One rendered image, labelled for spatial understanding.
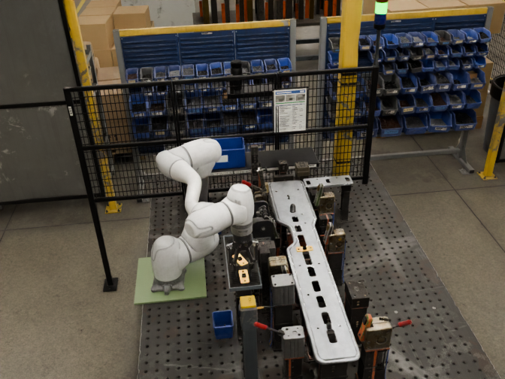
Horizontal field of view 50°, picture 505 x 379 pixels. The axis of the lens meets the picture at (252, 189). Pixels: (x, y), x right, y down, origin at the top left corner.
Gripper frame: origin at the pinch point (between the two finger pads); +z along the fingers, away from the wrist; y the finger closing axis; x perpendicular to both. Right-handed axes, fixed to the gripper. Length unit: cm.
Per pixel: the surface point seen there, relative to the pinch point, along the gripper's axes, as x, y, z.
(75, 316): 112, -106, 121
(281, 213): 66, 30, 20
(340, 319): -16.6, 39.1, 19.9
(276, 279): 1.5, 14.8, 9.0
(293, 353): -28.4, 15.9, 22.6
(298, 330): -24.7, 18.7, 14.1
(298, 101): 134, 54, -17
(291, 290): -3.0, 20.2, 12.4
